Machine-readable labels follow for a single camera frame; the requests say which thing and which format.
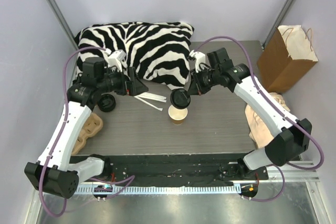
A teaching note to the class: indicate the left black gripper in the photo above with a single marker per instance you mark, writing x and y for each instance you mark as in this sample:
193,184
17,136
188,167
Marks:
130,82

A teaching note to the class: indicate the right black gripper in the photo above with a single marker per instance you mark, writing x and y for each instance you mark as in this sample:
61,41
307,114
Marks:
194,84

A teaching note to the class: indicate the brown paper coffee cup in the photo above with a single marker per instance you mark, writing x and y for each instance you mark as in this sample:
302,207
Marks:
177,116

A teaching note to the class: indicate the black cup lid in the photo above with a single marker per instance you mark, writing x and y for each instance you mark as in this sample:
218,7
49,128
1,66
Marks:
180,98

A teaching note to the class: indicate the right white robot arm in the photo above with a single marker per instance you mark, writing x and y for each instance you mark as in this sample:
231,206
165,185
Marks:
216,68

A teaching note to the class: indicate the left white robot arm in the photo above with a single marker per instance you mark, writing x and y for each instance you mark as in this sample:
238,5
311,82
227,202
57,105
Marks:
53,173

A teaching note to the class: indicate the white wrapped straw upper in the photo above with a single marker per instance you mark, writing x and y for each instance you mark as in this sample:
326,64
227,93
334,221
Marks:
151,96

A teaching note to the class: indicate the zebra print pillow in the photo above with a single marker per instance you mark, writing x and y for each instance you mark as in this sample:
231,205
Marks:
157,51

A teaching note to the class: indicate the cardboard cup carrier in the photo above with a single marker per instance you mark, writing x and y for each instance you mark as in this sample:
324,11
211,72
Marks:
91,127

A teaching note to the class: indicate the beige folded cloth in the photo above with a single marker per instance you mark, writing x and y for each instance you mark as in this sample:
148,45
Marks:
259,131

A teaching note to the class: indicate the brown paper bag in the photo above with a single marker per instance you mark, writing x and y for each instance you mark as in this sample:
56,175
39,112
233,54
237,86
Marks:
287,57

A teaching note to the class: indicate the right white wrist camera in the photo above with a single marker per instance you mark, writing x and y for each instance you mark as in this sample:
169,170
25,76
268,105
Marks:
198,57

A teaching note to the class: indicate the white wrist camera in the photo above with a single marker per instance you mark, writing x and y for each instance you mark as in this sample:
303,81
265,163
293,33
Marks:
198,57
115,59

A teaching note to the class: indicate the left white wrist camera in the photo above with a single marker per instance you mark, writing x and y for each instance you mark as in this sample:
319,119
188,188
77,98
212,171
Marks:
115,59

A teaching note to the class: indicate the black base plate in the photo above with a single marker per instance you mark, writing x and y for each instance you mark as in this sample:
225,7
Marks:
177,170

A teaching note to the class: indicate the white slotted cable duct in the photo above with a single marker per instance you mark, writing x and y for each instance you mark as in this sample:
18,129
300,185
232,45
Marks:
94,189

